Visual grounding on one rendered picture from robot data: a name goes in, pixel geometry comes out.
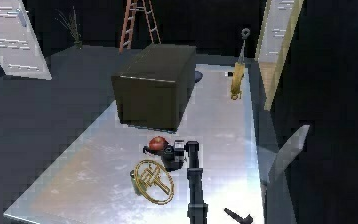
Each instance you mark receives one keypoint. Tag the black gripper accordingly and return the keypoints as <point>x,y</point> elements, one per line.
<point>172,161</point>

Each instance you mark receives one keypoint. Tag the red apple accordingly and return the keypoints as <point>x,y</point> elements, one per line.
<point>158,144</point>

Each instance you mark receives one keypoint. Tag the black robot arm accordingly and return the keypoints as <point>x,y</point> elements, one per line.
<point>196,186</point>

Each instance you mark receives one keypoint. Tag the dark olive box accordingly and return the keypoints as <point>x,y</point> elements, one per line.
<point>152,90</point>

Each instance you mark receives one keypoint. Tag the dark blue round object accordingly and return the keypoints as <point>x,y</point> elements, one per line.
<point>198,76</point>

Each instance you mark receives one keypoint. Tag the black angled tool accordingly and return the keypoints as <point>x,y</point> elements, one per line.
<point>237,216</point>

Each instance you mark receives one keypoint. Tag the brown wooden ladder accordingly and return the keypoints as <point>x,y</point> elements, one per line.
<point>131,23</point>

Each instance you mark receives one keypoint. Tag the grey flat strip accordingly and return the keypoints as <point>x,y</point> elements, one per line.
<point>288,151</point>

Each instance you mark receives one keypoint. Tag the thin green house plant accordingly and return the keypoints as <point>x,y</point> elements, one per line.
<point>73,28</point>

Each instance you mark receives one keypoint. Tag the white door with wooden edge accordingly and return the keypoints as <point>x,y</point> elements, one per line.
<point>277,43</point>

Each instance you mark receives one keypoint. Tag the white panelled door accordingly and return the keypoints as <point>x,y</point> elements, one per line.
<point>15,40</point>

